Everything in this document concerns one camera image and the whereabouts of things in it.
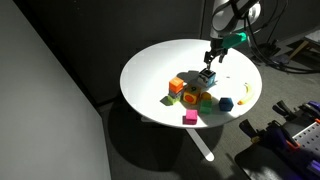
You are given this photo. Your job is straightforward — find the orange-red cube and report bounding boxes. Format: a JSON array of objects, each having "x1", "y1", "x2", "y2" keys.
[{"x1": 169, "y1": 77, "x2": 184, "y2": 93}]

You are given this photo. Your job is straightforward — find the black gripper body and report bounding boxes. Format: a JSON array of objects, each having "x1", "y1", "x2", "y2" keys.
[{"x1": 210, "y1": 38, "x2": 223, "y2": 54}]

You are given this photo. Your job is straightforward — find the black cables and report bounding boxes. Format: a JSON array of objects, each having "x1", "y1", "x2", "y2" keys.
[{"x1": 244, "y1": 0, "x2": 320, "y2": 75}]

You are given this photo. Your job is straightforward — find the purple clamp tool pile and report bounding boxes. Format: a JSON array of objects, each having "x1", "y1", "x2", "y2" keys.
[{"x1": 235, "y1": 101, "x2": 320, "y2": 180}]

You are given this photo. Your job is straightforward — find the grey block under orange cube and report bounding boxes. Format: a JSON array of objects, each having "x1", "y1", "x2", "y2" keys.
[{"x1": 168, "y1": 90, "x2": 183, "y2": 99}]

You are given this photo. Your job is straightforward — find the yellow banana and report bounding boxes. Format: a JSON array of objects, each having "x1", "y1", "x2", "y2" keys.
[{"x1": 237, "y1": 83, "x2": 253, "y2": 105}]

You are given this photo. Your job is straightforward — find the round white table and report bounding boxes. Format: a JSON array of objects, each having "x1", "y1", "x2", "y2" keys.
[{"x1": 120, "y1": 39, "x2": 262, "y2": 129}]

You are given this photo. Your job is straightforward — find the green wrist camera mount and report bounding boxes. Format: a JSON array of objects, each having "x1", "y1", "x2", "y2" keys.
[{"x1": 222, "y1": 32, "x2": 247, "y2": 49}]

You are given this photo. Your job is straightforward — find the yellow ball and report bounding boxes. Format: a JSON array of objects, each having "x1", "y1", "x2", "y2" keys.
[{"x1": 201, "y1": 92, "x2": 212, "y2": 100}]

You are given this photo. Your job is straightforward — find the orange number six block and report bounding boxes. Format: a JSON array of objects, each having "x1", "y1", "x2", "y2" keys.
[{"x1": 183, "y1": 84, "x2": 201, "y2": 105}]

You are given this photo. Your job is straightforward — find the light green small block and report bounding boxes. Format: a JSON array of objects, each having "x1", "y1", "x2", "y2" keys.
[{"x1": 167, "y1": 95, "x2": 180, "y2": 105}]

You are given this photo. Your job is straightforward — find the magenta cube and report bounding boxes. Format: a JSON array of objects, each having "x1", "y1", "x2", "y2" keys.
[{"x1": 183, "y1": 109, "x2": 198, "y2": 125}]

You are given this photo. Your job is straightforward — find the white table leg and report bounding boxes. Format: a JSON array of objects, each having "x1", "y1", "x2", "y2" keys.
[{"x1": 186, "y1": 129, "x2": 215, "y2": 162}]

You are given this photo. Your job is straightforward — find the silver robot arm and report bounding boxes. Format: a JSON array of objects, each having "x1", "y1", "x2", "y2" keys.
[{"x1": 204, "y1": 0, "x2": 261, "y2": 70}]

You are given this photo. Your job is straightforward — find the blue cube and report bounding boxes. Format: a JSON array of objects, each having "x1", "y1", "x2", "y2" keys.
[{"x1": 219, "y1": 98, "x2": 234, "y2": 112}]

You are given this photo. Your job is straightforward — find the green cube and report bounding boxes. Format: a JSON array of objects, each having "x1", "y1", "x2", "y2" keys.
[{"x1": 199, "y1": 100, "x2": 212, "y2": 114}]

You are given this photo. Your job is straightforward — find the blue number four block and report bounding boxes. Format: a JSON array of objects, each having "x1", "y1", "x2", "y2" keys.
[{"x1": 197, "y1": 68, "x2": 216, "y2": 87}]

